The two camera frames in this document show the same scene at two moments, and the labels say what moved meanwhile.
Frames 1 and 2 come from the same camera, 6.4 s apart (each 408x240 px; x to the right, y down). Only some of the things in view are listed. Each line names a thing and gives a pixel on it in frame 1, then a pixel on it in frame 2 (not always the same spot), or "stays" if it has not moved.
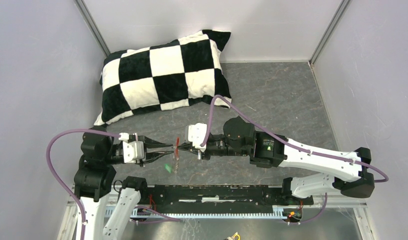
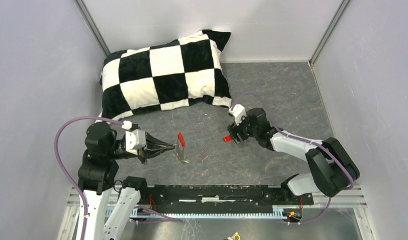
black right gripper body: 214,147 -> 244,130
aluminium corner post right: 326,36 stays
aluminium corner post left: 92,26 stays
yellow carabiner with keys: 232,237 stays
